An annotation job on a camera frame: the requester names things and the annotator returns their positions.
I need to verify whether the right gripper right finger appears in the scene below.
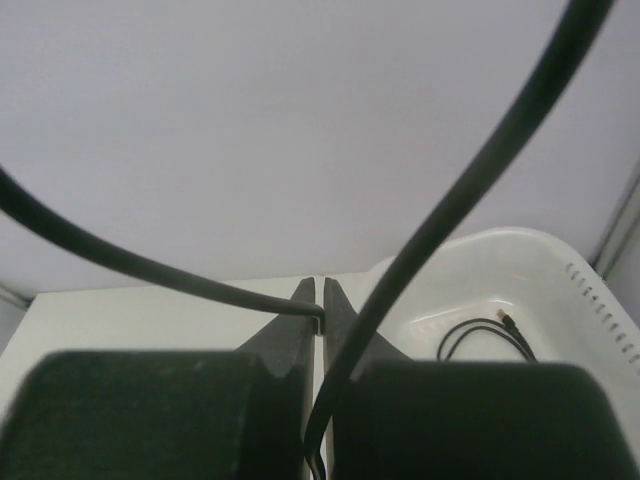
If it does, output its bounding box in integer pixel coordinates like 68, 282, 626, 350
319, 278, 410, 479

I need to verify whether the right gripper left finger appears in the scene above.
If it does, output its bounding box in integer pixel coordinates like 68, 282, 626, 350
234, 277, 321, 480

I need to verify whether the deep white plastic tub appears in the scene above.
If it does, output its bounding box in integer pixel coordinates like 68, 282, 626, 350
367, 225, 640, 376

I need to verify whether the black usb cable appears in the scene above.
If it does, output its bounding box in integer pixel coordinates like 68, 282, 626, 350
434, 308, 539, 362

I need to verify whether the right frame post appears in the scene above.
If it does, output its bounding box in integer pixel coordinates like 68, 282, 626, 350
589, 174, 640, 281

